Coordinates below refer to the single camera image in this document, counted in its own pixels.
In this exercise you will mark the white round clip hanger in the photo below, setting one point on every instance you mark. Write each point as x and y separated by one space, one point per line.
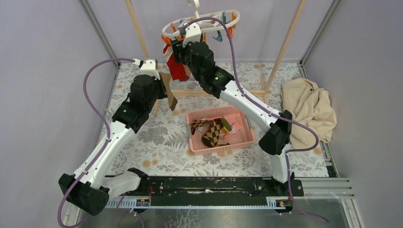
215 21

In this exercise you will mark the pink basket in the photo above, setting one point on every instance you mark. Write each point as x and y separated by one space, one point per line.
244 138

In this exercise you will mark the red sock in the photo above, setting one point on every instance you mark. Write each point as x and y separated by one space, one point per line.
177 70

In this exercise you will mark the tan ribbed sock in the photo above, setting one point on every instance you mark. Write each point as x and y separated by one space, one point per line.
166 78

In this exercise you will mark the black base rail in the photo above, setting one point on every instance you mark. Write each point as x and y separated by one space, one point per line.
176 191

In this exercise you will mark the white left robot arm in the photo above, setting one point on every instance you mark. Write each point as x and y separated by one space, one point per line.
88 188

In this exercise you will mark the beige striped maroon sock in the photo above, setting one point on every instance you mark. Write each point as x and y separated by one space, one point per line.
224 127

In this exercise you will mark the beige cloth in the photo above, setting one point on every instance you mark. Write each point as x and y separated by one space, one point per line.
310 106

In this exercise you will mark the wooden rack frame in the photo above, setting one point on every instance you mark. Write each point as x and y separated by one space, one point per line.
265 85

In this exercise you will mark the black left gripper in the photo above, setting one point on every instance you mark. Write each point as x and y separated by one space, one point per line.
158 82

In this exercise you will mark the pink patterned sock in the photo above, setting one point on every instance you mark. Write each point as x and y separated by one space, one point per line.
204 129

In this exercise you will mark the brown yellow argyle sock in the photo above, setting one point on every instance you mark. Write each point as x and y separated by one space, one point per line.
211 138

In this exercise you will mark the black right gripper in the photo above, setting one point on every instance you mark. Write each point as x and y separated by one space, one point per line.
178 49

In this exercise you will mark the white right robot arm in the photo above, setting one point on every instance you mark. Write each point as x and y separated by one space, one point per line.
223 85

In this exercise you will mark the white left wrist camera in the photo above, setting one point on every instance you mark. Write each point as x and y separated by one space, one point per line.
148 67

